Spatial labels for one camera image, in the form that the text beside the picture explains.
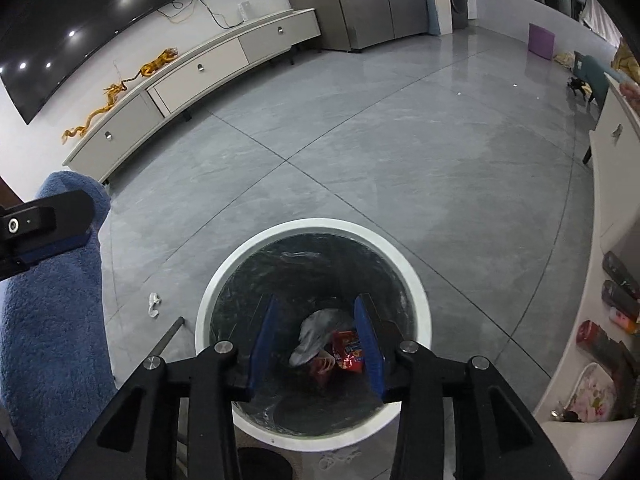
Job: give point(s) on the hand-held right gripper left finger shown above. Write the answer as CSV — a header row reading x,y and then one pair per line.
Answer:
x,y
262,350

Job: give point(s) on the purple box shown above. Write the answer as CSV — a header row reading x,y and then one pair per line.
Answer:
x,y
542,42

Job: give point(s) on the large black television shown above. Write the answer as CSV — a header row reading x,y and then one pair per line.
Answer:
x,y
75,10

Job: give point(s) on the white round trash bin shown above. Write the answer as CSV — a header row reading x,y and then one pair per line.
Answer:
x,y
320,225

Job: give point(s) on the red can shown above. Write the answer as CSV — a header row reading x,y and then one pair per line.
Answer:
x,y
590,334

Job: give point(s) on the red blue snack packet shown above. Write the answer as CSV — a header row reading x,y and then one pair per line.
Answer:
x,y
347,352

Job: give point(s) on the black remote control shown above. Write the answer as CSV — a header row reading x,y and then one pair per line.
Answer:
x,y
617,295
617,267

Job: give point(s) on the silver refrigerator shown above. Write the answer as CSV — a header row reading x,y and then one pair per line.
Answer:
x,y
375,5

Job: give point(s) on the floral tray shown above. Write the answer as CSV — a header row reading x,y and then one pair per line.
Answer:
x,y
592,395

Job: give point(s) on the dark round object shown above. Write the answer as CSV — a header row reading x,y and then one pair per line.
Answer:
x,y
265,465

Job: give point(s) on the crumpled white tissue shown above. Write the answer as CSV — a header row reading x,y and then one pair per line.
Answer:
x,y
152,305

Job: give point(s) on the yellow cloth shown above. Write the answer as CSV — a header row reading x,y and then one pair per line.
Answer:
x,y
564,59

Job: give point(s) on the blue fluffy blanket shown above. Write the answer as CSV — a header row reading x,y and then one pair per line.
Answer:
x,y
50,335

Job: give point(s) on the pink small bottle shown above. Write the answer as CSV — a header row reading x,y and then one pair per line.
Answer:
x,y
625,320

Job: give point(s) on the small black object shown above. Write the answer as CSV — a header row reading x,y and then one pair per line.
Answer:
x,y
577,85

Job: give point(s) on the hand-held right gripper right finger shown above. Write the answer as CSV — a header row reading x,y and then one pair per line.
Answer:
x,y
370,350

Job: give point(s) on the golden dragon figurine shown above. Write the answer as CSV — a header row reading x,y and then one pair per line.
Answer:
x,y
111,92

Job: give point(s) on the red white paper cup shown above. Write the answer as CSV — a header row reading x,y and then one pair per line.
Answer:
x,y
322,365

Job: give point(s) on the white coffee table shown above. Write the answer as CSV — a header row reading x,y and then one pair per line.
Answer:
x,y
590,280

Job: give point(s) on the white power strip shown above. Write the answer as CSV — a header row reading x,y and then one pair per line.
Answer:
x,y
243,12

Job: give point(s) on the grey crumpled wrapper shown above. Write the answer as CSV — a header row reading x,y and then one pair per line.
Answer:
x,y
315,332

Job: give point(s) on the orange dragon figurine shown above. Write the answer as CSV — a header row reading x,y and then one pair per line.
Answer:
x,y
152,66

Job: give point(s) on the grey metal rod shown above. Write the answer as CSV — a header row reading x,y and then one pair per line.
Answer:
x,y
170,335

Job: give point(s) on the green chair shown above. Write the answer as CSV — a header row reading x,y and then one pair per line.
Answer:
x,y
592,77

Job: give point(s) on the white beige tv cabinet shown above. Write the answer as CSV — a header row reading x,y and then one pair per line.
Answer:
x,y
215,57

